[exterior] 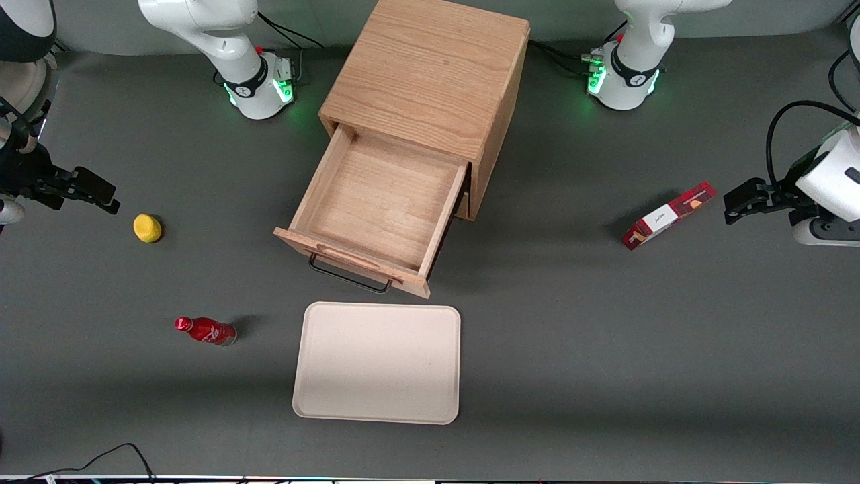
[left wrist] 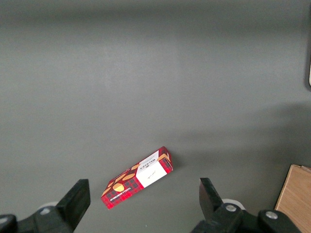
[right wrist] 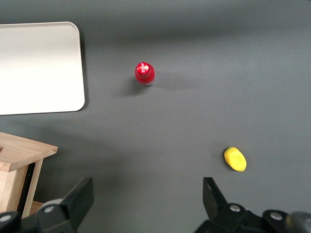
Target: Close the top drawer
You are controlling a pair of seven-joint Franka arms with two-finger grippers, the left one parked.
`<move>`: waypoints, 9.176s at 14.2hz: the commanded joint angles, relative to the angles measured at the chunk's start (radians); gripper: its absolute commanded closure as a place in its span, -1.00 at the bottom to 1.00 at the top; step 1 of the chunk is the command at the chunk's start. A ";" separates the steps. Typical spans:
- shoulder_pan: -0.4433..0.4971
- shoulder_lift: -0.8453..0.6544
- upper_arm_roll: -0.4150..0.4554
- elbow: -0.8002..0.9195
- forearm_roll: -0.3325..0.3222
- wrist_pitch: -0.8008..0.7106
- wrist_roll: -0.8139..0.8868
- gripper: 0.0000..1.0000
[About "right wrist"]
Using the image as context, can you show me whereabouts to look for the red soda bottle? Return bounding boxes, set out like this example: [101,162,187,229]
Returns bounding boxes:
[134,61,156,87]

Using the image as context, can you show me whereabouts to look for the beige plastic tray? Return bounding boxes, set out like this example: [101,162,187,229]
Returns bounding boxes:
[0,21,86,116]

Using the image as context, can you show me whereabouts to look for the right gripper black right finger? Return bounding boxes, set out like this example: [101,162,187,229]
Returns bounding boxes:
[194,177,268,233]

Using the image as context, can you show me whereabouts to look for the wooden drawer black wire handle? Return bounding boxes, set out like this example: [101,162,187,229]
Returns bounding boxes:
[0,132,58,219]

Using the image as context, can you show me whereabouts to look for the wooden drawer cabinet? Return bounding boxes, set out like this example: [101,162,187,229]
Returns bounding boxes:
[29,200,46,217]

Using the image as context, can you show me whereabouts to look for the yellow toy lemon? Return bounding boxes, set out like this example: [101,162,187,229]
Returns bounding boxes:
[223,147,247,172]

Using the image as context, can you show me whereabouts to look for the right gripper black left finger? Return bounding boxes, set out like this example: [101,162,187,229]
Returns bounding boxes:
[36,177,95,233]

